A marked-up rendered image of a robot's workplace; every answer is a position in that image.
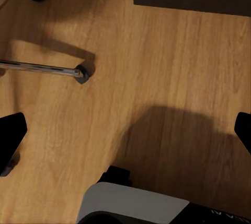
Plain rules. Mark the swivel chair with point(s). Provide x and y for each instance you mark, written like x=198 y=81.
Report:
x=79 y=73

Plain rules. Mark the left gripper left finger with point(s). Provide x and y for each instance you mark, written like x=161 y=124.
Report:
x=12 y=130

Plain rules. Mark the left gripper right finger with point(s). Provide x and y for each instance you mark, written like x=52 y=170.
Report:
x=243 y=129

